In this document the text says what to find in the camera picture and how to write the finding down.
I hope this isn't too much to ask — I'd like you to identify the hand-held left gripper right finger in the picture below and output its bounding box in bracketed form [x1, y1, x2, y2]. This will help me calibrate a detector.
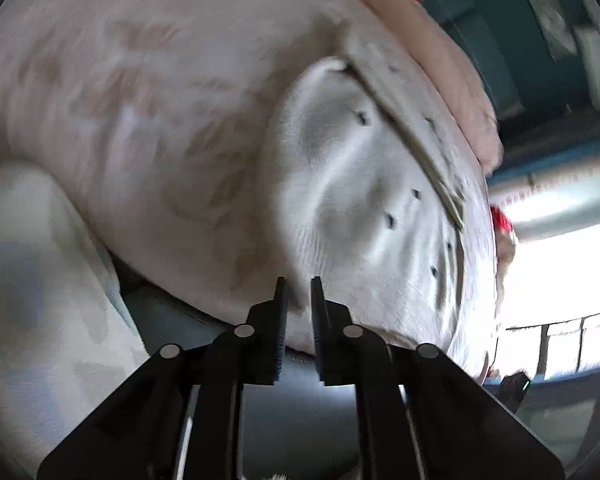
[310, 276, 566, 480]

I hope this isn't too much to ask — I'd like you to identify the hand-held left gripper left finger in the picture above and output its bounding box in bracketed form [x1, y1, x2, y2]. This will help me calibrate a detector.
[36, 276, 290, 480]

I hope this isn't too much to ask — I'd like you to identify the white dotted small shirt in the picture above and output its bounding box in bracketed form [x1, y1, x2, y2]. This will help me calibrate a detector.
[257, 20, 497, 356]

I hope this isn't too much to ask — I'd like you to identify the window railing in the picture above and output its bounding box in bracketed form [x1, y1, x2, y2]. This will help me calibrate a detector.
[494, 309, 600, 377]

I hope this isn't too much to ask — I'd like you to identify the red cloth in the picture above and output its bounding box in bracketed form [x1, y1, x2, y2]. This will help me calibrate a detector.
[489, 204, 520, 286]

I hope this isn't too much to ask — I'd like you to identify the white cloth with blue pattern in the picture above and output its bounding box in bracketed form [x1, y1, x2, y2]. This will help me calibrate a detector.
[0, 162, 152, 477]

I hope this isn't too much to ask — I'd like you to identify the white patterned garment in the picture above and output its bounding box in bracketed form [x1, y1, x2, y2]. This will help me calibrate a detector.
[0, 0, 501, 378]

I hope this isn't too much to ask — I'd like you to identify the peach pink blanket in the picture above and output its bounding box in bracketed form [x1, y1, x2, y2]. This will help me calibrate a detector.
[325, 0, 505, 173]

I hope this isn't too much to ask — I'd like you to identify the teal cabinet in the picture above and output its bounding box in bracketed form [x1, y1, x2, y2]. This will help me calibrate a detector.
[420, 0, 600, 128]

